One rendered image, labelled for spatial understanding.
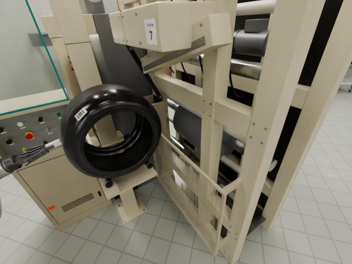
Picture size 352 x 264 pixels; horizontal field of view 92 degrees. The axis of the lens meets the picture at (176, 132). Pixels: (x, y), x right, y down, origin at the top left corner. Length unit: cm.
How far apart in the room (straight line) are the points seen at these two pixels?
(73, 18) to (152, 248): 182
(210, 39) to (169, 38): 14
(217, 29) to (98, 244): 195
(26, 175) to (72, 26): 117
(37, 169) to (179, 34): 150
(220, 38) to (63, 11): 84
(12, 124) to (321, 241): 269
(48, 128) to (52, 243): 116
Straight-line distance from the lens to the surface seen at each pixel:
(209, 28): 67
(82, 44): 122
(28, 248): 241
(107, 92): 95
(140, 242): 195
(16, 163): 110
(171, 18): 69
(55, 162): 175
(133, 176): 131
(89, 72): 124
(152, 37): 72
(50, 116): 162
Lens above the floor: 173
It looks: 33 degrees down
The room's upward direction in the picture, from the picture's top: 4 degrees counter-clockwise
